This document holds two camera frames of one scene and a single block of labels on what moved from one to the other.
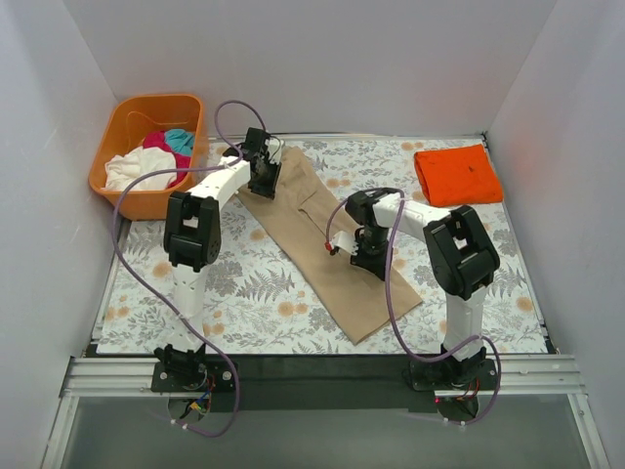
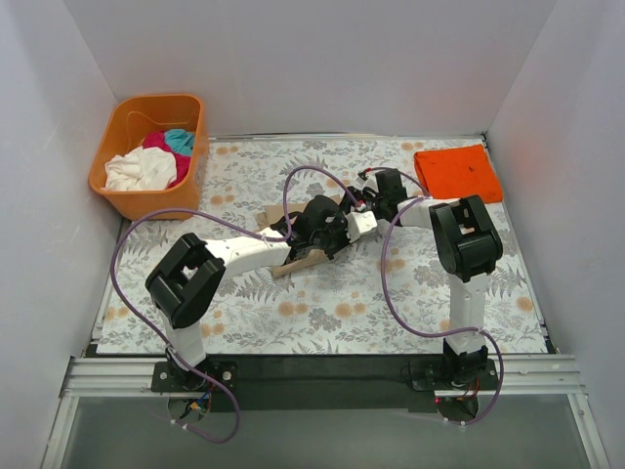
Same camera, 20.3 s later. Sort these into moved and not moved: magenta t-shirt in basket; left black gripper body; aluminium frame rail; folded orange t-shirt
Moved: left black gripper body
Not moved: aluminium frame rail; folded orange t-shirt; magenta t-shirt in basket
